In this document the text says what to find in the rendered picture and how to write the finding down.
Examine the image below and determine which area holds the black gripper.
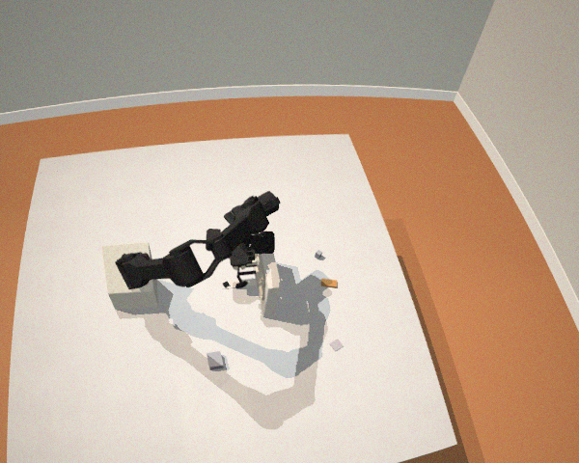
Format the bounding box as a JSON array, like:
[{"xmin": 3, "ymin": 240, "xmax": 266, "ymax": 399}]
[{"xmin": 207, "ymin": 229, "xmax": 275, "ymax": 254}]

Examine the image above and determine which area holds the orange rectangular block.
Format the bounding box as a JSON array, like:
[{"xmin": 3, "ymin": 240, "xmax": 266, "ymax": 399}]
[{"xmin": 321, "ymin": 279, "xmax": 337, "ymax": 288}]

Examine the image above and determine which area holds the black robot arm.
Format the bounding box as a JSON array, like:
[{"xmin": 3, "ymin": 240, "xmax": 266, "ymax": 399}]
[{"xmin": 116, "ymin": 191, "xmax": 280, "ymax": 289}]

